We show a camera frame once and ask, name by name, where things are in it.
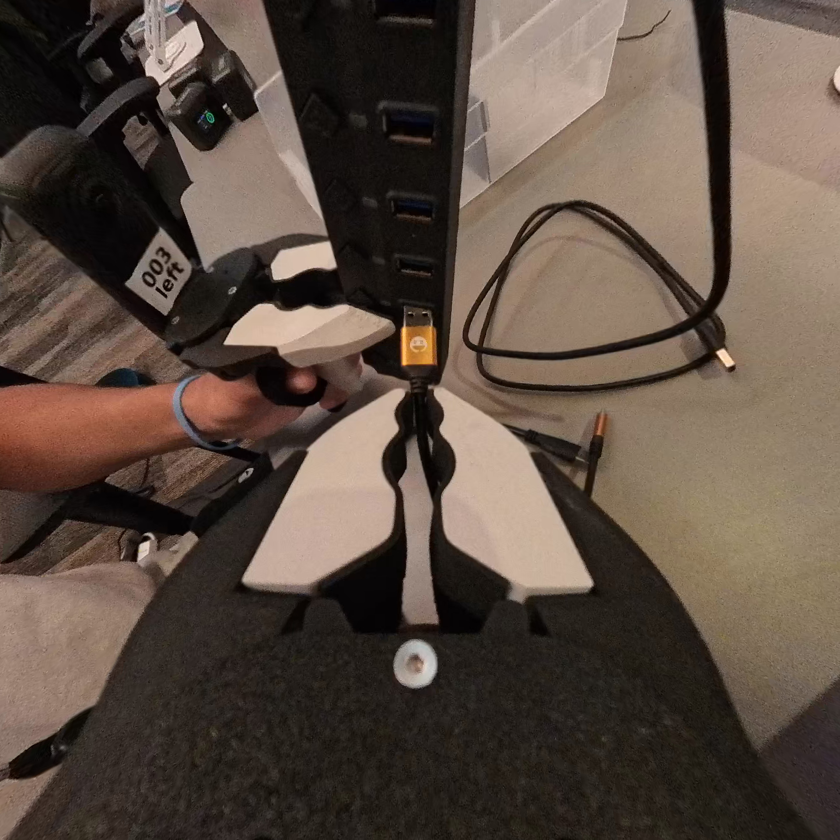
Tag person's left hand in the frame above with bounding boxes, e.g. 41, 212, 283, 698
187, 364, 350, 442

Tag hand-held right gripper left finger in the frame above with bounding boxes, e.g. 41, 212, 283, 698
241, 387, 408, 596

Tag black cable with orange plugs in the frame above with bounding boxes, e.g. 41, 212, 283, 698
399, 304, 610, 497

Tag black hub cable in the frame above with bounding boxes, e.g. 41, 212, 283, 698
462, 0, 737, 393

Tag person's left forearm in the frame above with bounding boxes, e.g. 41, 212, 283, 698
0, 382, 198, 493

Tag person's white shirt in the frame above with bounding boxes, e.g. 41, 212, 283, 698
0, 564, 158, 840

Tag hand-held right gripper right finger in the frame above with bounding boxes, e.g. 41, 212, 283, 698
430, 387, 596, 602

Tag black usb hub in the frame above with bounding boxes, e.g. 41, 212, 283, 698
262, 0, 476, 380

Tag blue wristband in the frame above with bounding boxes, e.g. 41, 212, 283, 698
172, 374, 245, 452

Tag clear plastic bin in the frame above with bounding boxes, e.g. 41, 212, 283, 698
255, 0, 629, 212

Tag grey desk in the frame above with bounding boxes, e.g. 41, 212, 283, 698
177, 0, 840, 756

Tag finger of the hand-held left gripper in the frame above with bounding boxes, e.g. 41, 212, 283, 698
223, 289, 398, 370
266, 239, 342, 309

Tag black action camera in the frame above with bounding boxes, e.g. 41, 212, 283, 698
164, 79, 237, 153
210, 49, 258, 119

